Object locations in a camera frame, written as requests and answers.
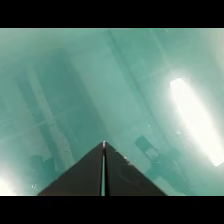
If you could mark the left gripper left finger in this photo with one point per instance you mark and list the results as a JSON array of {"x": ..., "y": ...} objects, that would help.
[{"x": 87, "y": 176}]

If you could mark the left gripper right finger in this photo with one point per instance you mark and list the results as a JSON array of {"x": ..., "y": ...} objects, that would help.
[{"x": 128, "y": 176}]

